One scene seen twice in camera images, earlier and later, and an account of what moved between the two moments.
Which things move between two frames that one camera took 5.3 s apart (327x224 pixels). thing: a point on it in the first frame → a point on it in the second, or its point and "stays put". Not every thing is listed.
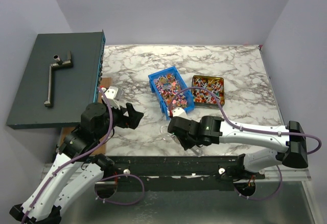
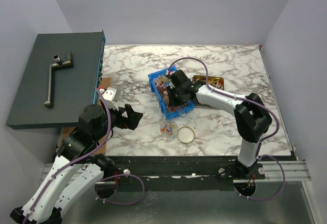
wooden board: [106, 82] stays put
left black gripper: [134, 117] stays put
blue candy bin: [171, 91] stays put
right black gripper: [176, 131] → [172, 94]
